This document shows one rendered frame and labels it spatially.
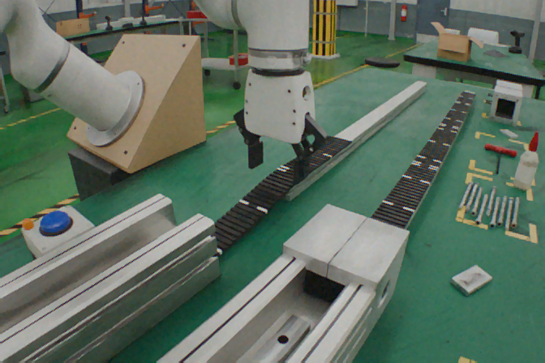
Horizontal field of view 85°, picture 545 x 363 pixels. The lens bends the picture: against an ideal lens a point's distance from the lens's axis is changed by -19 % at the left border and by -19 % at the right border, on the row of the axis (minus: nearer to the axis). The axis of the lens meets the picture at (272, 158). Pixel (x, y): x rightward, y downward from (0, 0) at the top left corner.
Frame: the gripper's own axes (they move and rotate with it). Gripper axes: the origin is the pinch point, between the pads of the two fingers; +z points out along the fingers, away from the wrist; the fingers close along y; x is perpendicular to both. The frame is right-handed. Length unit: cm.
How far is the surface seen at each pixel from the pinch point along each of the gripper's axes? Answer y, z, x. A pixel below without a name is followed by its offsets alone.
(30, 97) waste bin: 477, 77, -101
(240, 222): -0.8, 4.6, 10.1
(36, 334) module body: -4.8, -2.3, 40.8
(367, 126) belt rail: -1.5, 3.1, -34.2
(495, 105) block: -29, 1, -74
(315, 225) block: -15.0, -3.4, 14.6
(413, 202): -20.7, 2.6, -6.0
